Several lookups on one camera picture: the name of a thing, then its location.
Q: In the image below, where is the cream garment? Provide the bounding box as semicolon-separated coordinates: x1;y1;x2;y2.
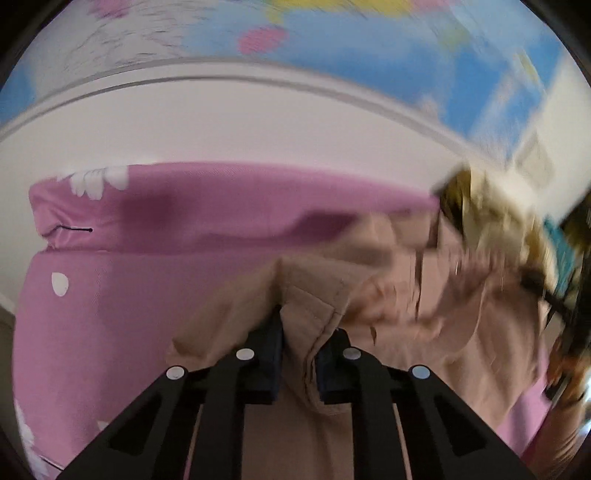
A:
462;171;555;278

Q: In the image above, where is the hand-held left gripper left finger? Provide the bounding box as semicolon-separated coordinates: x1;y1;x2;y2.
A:
65;305;284;480

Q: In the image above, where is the white wall socket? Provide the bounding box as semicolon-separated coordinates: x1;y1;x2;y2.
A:
512;134;555;185

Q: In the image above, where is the olive brown garment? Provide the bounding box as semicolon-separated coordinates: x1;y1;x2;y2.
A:
434;168;490;241

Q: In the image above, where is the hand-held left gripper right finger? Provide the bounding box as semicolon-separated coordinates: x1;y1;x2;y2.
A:
316;328;539;480

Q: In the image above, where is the blue plastic basket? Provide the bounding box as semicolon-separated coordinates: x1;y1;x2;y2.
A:
542;219;578;296

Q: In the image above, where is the colourful wall map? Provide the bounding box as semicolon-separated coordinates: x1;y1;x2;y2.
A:
0;0;573;158

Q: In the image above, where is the pink flowered bed sheet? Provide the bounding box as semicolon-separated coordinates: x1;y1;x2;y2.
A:
11;164;568;480

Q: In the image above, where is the pink jacket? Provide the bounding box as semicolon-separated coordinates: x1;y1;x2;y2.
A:
166;210;591;480

